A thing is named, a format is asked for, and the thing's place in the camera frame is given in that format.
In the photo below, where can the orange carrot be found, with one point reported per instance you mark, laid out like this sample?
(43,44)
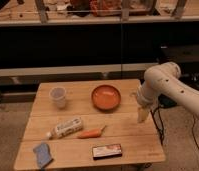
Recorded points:
(94,133)

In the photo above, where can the blue sponge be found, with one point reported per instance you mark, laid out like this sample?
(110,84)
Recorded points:
(43,156)

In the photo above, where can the long metal shelf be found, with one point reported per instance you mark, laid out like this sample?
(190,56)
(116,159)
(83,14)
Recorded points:
(19,76)

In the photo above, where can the wooden folding table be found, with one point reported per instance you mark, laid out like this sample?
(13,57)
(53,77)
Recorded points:
(139,141)

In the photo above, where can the white glue bottle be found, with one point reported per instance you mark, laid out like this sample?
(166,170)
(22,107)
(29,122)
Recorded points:
(65,128)

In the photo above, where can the orange bowl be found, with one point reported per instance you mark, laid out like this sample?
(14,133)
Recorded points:
(106,97)

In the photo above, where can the white ceramic cup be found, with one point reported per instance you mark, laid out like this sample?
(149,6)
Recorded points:
(58,97)

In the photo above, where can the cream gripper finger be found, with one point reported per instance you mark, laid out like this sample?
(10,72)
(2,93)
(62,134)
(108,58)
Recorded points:
(142,114)

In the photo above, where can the black box on shelf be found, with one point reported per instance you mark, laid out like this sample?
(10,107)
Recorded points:
(187,57)

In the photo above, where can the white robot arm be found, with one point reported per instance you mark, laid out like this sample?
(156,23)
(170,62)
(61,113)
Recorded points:
(164,79)

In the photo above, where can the black and white eraser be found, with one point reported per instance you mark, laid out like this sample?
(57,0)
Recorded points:
(106,151)

